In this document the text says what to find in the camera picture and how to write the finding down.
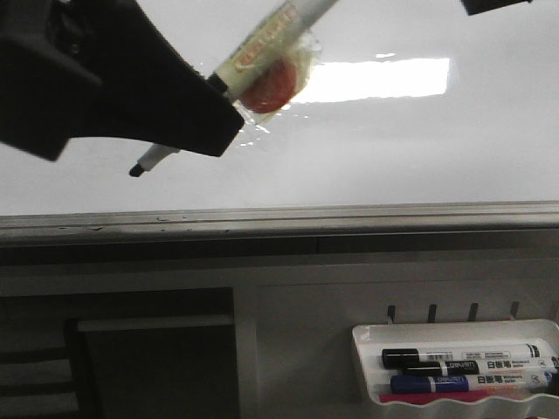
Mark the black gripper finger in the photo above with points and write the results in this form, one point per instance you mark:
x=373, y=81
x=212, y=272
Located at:
x=475, y=7
x=72, y=69

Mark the black whiteboard marker with magnet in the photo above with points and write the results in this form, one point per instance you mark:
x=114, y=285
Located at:
x=262, y=65

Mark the white whiteboard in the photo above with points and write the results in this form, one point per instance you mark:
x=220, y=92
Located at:
x=411, y=102

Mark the white plastic marker tray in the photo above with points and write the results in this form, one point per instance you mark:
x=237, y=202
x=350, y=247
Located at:
x=374, y=380

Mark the top black capped marker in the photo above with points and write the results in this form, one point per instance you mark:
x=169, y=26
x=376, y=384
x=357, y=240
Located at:
x=398, y=357

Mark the black capped marker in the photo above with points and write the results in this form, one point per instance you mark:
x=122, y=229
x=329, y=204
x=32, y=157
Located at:
x=483, y=366
x=398, y=357

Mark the middle black capped marker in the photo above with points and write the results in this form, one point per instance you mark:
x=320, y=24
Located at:
x=483, y=366

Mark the blue capped marker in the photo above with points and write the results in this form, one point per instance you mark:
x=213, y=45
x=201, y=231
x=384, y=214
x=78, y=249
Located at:
x=407, y=384

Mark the grey aluminium whiteboard frame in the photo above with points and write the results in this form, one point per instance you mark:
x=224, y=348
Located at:
x=225, y=233

